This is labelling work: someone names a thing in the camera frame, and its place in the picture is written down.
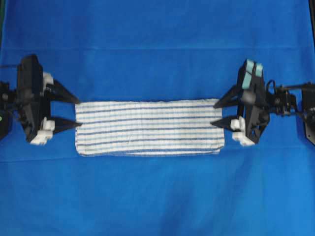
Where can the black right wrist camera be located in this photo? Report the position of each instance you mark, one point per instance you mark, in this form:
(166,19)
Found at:
(251,73)

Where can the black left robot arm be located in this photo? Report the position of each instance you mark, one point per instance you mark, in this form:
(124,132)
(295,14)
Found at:
(7,108)

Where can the blue white striped towel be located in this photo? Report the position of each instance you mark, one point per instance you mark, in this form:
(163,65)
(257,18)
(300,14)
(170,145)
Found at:
(160,128)

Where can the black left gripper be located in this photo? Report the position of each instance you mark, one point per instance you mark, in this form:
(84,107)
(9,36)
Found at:
(35,89)

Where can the blue table cloth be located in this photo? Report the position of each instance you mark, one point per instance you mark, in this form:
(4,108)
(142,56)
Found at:
(154,50)

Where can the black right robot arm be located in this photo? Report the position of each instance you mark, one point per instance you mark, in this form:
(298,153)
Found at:
(298,100)

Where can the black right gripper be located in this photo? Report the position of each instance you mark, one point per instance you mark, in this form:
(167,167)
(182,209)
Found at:
(252,114)

